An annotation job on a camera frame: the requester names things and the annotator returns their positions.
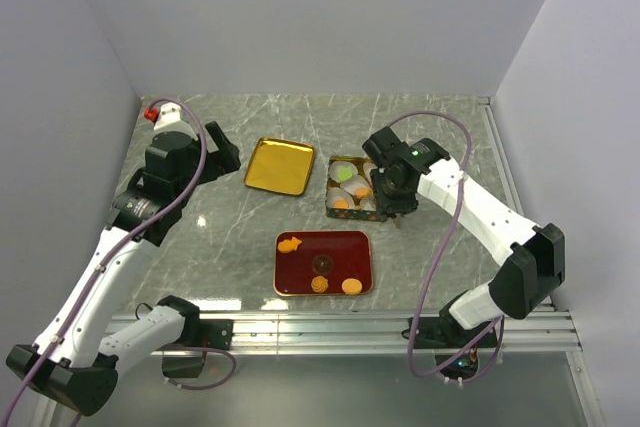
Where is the swirl cookie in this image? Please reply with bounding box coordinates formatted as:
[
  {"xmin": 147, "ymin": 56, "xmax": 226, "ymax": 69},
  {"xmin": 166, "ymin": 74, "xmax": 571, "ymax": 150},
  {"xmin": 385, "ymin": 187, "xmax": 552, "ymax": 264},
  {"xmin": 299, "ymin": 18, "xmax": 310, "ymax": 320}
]
[
  {"xmin": 354, "ymin": 187, "xmax": 371, "ymax": 199},
  {"xmin": 310, "ymin": 275, "xmax": 329, "ymax": 294}
]

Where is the gold tin lid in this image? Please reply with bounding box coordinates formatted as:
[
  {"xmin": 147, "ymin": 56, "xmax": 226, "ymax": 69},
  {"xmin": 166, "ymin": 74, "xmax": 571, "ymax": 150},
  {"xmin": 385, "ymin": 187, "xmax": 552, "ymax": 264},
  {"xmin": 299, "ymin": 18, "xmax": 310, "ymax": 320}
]
[{"xmin": 244, "ymin": 137, "xmax": 315, "ymax": 196}]

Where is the green round cookie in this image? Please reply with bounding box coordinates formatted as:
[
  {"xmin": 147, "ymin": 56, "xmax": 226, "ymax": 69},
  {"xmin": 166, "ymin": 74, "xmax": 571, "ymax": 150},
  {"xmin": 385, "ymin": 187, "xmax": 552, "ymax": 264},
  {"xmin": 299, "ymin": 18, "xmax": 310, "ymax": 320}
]
[{"xmin": 336, "ymin": 167, "xmax": 353, "ymax": 182}]

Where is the round orange cookie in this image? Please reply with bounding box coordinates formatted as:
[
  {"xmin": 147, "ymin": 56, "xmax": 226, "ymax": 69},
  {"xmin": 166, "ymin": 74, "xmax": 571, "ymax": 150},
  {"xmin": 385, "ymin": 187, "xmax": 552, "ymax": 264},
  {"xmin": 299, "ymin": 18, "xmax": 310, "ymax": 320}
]
[
  {"xmin": 341, "ymin": 278, "xmax": 363, "ymax": 295},
  {"xmin": 333, "ymin": 199, "xmax": 349, "ymax": 209}
]

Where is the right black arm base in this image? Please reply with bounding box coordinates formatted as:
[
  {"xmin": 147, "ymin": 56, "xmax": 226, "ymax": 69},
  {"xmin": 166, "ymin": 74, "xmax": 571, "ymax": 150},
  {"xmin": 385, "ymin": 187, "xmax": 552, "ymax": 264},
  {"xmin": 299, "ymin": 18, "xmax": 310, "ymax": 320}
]
[{"xmin": 401, "ymin": 317, "xmax": 505, "ymax": 386}]

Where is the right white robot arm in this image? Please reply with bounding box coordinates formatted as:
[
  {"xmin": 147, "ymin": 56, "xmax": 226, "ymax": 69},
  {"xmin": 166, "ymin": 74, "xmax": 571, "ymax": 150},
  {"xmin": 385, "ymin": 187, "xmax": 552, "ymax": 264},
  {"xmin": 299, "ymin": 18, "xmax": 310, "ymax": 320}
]
[{"xmin": 363, "ymin": 127, "xmax": 565, "ymax": 347}]

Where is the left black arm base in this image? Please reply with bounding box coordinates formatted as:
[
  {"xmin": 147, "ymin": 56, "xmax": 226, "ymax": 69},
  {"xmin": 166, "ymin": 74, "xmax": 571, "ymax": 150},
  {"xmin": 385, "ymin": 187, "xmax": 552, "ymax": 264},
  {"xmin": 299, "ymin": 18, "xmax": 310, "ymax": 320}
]
[{"xmin": 161, "ymin": 319, "xmax": 237, "ymax": 385}]

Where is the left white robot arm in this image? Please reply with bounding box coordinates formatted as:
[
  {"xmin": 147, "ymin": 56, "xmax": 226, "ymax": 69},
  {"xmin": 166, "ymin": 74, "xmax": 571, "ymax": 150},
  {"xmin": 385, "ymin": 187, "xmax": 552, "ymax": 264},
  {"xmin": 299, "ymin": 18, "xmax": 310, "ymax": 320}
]
[{"xmin": 6, "ymin": 122, "xmax": 240, "ymax": 417}]

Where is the white paper cup liner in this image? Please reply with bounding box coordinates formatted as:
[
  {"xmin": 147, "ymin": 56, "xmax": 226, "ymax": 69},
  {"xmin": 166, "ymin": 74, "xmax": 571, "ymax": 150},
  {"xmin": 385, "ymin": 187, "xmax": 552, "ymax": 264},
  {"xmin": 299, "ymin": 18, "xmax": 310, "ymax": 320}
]
[
  {"xmin": 326, "ymin": 187, "xmax": 356, "ymax": 210},
  {"xmin": 328, "ymin": 160, "xmax": 358, "ymax": 183},
  {"xmin": 340, "ymin": 175, "xmax": 371, "ymax": 199}
]

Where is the green cookie tin box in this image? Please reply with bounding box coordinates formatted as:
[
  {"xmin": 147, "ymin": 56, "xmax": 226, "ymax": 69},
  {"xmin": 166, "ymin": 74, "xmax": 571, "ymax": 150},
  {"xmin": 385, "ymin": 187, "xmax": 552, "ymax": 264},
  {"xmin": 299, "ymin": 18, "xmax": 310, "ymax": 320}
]
[{"xmin": 325, "ymin": 156, "xmax": 387, "ymax": 223}]

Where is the red lacquer tray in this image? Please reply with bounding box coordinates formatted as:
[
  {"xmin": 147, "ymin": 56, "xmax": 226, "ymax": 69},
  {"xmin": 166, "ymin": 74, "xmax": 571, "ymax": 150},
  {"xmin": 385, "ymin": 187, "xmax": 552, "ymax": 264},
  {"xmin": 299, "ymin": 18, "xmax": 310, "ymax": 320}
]
[{"xmin": 273, "ymin": 230, "xmax": 374, "ymax": 297}]

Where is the upper orange fish cookie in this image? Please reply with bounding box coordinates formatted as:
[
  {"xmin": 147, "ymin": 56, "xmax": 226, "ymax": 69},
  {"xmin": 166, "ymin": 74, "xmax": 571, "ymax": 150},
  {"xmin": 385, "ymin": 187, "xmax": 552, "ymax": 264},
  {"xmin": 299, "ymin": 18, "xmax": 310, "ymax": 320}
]
[{"xmin": 277, "ymin": 236, "xmax": 302, "ymax": 254}]

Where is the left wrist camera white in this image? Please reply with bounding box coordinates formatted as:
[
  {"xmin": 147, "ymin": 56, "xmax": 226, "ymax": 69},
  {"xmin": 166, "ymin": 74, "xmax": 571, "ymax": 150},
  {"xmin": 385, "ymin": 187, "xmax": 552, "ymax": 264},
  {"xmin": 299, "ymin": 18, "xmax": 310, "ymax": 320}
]
[{"xmin": 143, "ymin": 102, "xmax": 195, "ymax": 137}]

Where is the aluminium front rail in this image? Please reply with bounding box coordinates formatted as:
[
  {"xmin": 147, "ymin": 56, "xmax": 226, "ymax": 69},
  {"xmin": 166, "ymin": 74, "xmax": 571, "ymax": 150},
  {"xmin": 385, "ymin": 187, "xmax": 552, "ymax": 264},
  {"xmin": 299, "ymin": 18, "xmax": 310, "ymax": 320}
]
[{"xmin": 202, "ymin": 308, "xmax": 582, "ymax": 355}]

